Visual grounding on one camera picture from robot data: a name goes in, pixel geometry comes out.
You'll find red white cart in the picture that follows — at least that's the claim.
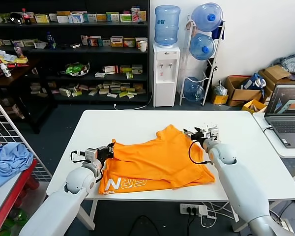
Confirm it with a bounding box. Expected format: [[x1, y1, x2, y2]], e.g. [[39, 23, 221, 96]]
[[0, 142, 54, 236]]

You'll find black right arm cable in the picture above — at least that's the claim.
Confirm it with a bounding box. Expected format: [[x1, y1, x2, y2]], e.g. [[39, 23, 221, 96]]
[[188, 141, 213, 165]]

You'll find white water dispenser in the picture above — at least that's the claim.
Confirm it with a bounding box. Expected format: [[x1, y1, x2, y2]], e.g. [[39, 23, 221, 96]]
[[152, 43, 181, 108]]

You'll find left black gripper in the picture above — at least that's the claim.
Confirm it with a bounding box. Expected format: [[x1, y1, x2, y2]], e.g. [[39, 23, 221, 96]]
[[97, 143, 115, 160]]

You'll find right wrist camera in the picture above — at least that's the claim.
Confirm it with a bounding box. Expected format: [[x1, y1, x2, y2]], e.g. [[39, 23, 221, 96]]
[[206, 127, 220, 141]]

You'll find white power strip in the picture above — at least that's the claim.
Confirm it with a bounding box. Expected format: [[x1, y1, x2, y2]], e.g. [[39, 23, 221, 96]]
[[179, 203, 208, 217]]

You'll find cola bottle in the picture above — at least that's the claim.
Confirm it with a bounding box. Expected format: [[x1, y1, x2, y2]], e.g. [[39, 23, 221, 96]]
[[21, 8, 32, 25]]

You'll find grey laptop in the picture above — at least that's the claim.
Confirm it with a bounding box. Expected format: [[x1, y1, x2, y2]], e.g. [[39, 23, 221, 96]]
[[264, 83, 295, 148]]

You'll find blue drink bottle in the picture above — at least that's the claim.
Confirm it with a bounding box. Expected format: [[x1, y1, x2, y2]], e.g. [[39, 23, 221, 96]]
[[46, 31, 57, 50]]

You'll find pink drink bottle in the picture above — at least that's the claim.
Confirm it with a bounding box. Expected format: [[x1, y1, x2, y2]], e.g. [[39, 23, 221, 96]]
[[13, 43, 25, 59]]

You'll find white plastic bottle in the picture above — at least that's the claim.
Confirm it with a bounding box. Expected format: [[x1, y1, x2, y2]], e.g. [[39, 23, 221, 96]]
[[0, 61, 12, 78]]

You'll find yellow green medicine box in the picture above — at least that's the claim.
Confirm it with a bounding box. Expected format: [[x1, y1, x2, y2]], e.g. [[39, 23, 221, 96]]
[[34, 14, 50, 24]]

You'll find white work table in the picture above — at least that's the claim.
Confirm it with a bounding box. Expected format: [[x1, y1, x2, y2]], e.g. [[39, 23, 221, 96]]
[[46, 109, 295, 232]]

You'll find yellow cardboard box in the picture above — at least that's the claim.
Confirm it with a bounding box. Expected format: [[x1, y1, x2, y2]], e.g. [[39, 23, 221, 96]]
[[241, 98, 267, 114]]

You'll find white wire grid panel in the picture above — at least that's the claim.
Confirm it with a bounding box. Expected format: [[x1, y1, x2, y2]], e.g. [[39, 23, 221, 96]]
[[0, 89, 52, 182]]

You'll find pink white medicine box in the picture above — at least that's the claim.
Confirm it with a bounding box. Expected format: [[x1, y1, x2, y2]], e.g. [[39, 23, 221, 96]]
[[131, 7, 141, 22]]

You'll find black shelf unit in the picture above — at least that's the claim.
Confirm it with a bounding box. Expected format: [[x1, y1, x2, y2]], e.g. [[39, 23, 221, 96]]
[[0, 0, 150, 104]]

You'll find white floor cable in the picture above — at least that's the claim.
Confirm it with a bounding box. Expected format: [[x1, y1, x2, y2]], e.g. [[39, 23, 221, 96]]
[[114, 92, 154, 111]]

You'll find dark blue cloth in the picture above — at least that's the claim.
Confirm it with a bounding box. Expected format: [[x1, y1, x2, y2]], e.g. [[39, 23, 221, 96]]
[[211, 24, 226, 40]]

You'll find blue water jug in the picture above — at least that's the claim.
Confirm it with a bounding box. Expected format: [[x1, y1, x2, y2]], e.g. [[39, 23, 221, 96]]
[[188, 33, 216, 61], [191, 2, 224, 32], [183, 76, 206, 103]]

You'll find green plastic bottle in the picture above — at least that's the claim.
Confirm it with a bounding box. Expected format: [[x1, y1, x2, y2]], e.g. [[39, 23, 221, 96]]
[[8, 207, 29, 226]]

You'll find blue bag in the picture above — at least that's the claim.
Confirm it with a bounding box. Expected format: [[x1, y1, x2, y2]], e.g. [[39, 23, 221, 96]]
[[242, 72, 266, 91]]

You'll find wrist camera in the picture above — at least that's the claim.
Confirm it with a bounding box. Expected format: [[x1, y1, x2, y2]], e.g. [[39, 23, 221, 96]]
[[85, 147, 99, 161], [206, 127, 220, 141]]

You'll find small yellow box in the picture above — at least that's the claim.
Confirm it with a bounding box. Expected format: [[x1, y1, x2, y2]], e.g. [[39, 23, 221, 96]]
[[210, 94, 229, 105]]

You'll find orange t-shirt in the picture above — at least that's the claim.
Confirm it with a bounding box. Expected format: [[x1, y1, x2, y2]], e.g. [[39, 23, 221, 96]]
[[99, 124, 216, 196]]

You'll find dark wooden table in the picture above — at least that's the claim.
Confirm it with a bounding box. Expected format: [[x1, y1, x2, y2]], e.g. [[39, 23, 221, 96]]
[[0, 58, 59, 135]]

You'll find grey blue clothes pile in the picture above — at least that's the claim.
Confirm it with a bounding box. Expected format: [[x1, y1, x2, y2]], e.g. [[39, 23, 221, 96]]
[[275, 53, 295, 83]]

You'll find yellow white medicine box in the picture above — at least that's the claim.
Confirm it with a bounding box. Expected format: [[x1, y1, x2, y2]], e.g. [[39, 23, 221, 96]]
[[110, 36, 124, 47]]

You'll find upright blue water bottle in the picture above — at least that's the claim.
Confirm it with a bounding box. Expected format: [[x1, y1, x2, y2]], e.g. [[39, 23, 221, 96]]
[[154, 5, 181, 48]]

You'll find white jug rack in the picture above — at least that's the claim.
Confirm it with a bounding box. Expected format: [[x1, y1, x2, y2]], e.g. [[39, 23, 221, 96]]
[[178, 14, 226, 107]]

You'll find grey plastic bag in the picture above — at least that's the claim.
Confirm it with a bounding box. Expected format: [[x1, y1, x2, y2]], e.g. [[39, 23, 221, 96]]
[[212, 80, 229, 96]]

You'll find white plug adapter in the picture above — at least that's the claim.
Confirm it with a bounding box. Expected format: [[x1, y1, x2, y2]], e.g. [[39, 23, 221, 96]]
[[198, 205, 217, 221]]

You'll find light blue garment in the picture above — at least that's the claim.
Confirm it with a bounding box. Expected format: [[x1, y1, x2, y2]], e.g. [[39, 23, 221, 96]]
[[0, 142, 34, 188]]

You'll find open cardboard box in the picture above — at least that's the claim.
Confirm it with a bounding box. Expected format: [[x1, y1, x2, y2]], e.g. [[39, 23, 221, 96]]
[[225, 75, 263, 107]]

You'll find large cardboard box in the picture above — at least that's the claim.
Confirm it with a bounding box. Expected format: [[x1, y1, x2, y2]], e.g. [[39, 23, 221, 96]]
[[258, 64, 295, 99]]

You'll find red white flat box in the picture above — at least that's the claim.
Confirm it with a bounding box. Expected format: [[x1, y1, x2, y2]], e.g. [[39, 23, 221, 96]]
[[103, 65, 119, 75]]

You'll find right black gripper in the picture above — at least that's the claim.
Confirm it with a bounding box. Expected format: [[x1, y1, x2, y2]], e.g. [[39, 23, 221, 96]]
[[183, 127, 206, 146]]

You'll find small white side table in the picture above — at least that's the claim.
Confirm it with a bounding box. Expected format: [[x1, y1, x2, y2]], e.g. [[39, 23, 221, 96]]
[[252, 112, 295, 182]]

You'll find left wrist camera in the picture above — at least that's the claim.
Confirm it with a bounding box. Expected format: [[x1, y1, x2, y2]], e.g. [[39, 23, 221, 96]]
[[85, 147, 99, 161]]

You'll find blue white medicine box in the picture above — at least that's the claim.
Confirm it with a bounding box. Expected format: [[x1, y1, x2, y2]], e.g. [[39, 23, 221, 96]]
[[68, 13, 85, 24]]

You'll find black shiny helmet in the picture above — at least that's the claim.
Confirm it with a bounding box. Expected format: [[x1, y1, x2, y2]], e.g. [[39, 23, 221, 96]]
[[9, 12, 25, 25]]

